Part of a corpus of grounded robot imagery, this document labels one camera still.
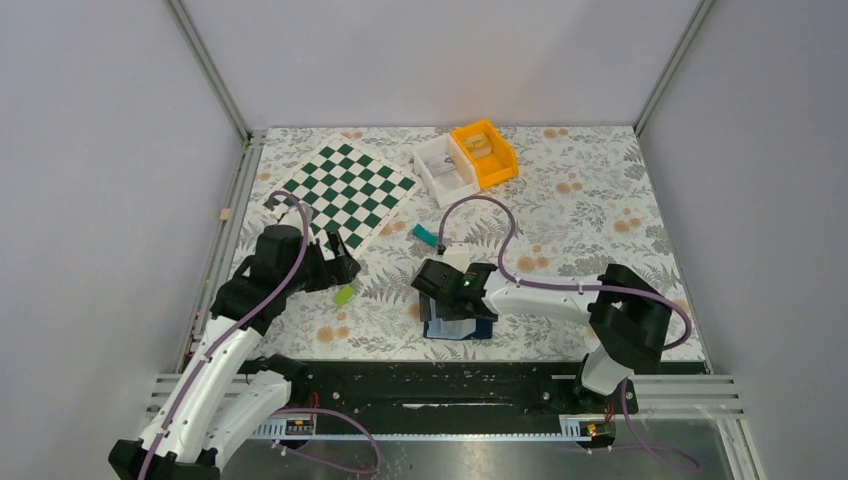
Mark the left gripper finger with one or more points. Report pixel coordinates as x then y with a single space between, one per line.
335 246
346 270

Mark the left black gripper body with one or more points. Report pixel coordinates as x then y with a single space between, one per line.
314 272

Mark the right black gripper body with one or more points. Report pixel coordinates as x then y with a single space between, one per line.
444 310

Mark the navy blue card holder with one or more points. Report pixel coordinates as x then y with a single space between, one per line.
437 327

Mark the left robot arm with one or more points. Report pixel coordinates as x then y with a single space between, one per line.
193 436

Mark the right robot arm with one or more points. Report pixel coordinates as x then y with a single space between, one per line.
628 317

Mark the lime green block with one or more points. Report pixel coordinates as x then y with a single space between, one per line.
344 296

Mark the green white chessboard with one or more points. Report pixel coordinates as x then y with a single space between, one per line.
350 189

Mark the teal block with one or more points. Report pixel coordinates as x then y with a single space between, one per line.
424 235

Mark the white plastic bin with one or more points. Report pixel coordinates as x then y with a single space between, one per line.
447 189

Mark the orange plastic bin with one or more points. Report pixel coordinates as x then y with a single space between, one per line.
492 158

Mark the wooden block in orange bin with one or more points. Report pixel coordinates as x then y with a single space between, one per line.
478 146

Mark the floral table mat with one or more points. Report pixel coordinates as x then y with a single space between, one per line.
582 199

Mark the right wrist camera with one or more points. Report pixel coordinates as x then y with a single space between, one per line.
457 256

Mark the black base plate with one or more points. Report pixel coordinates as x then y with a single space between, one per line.
462 390

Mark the perforated metal rail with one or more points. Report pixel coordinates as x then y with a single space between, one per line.
556 427

